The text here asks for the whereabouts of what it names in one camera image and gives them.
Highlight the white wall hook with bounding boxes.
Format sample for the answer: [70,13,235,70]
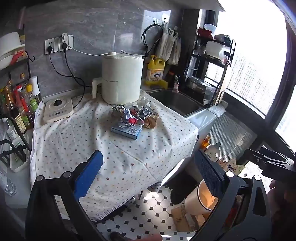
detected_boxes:
[154,14,170,25]

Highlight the red wrapper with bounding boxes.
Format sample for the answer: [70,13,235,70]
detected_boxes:
[128,111,139,125]

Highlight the person's right hand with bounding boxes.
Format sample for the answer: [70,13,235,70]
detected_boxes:
[269,179,296,223]

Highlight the white spray bottle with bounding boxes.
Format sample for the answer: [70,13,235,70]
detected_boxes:
[1,118,18,142]

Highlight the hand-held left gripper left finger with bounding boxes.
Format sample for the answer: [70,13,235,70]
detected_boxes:
[25,150,109,241]

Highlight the black power cable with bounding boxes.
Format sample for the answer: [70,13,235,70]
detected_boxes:
[61,43,86,109]
[47,45,93,88]

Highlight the white air fryer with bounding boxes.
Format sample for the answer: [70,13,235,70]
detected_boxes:
[92,52,146,105]

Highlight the black dish rack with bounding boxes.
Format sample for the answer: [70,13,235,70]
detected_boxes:
[185,35,237,107]

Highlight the silver foil wrapper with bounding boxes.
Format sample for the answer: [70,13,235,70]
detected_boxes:
[136,107,159,123]
[112,104,131,118]
[118,115,139,129]

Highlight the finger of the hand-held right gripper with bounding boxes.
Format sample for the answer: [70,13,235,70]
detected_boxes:
[245,148,278,163]
[259,146,296,163]

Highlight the white plastic tray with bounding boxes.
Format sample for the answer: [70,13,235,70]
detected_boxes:
[9,134,31,173]

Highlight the dark sauce bottle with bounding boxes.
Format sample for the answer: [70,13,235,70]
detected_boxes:
[3,81,27,134]

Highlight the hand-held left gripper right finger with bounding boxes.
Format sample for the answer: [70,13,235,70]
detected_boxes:
[190,148,272,241]

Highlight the steel pot with lid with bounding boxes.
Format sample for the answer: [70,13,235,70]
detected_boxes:
[186,76,212,95]

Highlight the brown crumpled paper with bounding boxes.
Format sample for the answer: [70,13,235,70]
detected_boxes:
[144,115,160,129]

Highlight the white tissue paper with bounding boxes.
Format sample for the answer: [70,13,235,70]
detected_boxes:
[136,96,151,108]

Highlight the sink faucet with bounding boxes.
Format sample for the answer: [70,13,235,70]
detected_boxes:
[173,74,181,93]

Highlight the printed snack bag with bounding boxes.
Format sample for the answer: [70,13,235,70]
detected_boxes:
[218,158,239,174]

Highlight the clear water bottle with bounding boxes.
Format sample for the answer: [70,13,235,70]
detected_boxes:
[0,171,17,196]

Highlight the white power cable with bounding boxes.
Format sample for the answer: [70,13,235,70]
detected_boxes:
[62,32,105,57]

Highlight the black bag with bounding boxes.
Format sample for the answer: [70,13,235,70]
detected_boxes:
[170,173,202,205]

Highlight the white detergent bottle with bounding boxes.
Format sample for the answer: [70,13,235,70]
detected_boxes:
[205,142,222,163]

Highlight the cardboard box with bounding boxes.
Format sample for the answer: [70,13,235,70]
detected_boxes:
[171,204,207,232]

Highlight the yellow dish soap bottle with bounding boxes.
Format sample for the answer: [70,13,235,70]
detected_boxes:
[145,55,166,85]

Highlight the white plastic bag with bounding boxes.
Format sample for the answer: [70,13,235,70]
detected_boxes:
[208,105,226,116]

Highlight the cream electric kettle base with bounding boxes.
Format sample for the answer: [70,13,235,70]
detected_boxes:
[43,97,74,124]

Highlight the floral white tablecloth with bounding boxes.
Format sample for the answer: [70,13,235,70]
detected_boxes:
[30,89,199,220]

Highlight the small blue carton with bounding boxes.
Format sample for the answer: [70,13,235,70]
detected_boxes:
[111,123,142,140]

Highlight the white cap bottle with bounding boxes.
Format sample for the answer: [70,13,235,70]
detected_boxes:
[29,76,43,105]

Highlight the clear plastic container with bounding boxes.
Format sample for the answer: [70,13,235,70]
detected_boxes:
[203,23,218,33]

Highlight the cream waste bin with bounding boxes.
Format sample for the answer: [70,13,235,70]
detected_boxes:
[184,179,219,216]

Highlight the stacked white bowls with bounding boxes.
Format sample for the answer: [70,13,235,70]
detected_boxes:
[0,32,25,70]

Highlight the white wall socket panel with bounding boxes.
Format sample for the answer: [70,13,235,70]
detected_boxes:
[45,35,74,55]

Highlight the steel sink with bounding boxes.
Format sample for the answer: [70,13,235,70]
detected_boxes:
[148,89,205,118]

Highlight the red label bottle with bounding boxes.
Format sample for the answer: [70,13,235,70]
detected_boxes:
[15,85,35,129]

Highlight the black condiment rack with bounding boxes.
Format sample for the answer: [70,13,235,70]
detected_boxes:
[0,51,36,163]

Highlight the yellow sponge holder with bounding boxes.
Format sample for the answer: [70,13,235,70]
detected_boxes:
[145,79,168,89]

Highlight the looped black cable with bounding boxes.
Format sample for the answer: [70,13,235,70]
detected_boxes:
[141,23,164,63]

